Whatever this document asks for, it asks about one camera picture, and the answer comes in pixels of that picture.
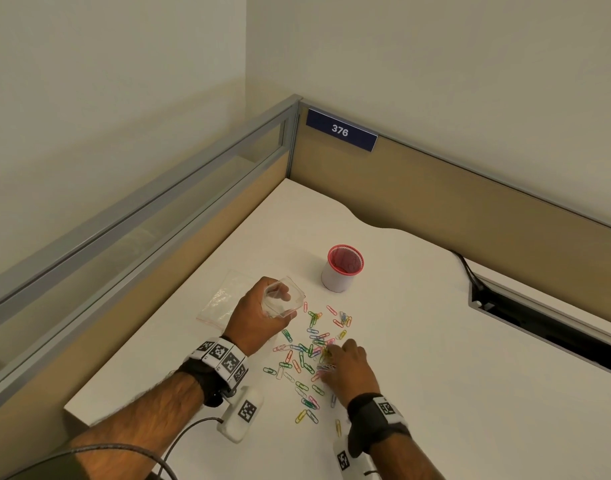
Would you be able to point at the person's right hand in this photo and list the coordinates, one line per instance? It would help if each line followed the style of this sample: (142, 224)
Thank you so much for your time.
(350, 374)

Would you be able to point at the person's left hand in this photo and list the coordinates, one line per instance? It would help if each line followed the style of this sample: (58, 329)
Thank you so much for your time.
(250, 324)

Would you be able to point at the clear plastic bag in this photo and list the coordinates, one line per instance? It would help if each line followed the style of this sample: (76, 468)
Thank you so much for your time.
(295, 305)
(220, 299)

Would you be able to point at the pile of colourful paper clips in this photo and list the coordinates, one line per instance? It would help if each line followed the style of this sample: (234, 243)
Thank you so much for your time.
(305, 352)

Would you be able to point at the person's left forearm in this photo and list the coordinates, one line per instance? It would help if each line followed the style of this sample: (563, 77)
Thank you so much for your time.
(145, 419)

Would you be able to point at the white left marker band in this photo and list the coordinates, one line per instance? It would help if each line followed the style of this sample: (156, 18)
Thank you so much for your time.
(220, 357)

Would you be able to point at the white right marker tag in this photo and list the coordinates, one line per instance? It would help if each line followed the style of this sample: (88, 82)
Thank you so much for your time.
(388, 408)

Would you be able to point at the grey framed glass partition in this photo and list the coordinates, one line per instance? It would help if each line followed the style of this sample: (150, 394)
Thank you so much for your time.
(135, 307)

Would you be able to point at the beige partition panel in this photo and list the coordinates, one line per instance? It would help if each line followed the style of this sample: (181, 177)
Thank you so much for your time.
(460, 209)

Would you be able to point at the blue number sign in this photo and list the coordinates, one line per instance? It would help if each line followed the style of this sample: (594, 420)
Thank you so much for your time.
(340, 129)

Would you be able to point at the olive left sleeve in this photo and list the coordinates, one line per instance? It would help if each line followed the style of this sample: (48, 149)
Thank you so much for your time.
(45, 469)

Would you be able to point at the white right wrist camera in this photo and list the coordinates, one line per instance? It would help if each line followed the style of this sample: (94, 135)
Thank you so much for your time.
(353, 462)

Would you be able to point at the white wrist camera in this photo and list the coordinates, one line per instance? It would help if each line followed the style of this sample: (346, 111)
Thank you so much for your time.
(243, 414)
(353, 462)

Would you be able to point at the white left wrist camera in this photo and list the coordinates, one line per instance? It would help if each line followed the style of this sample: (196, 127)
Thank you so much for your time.
(243, 414)

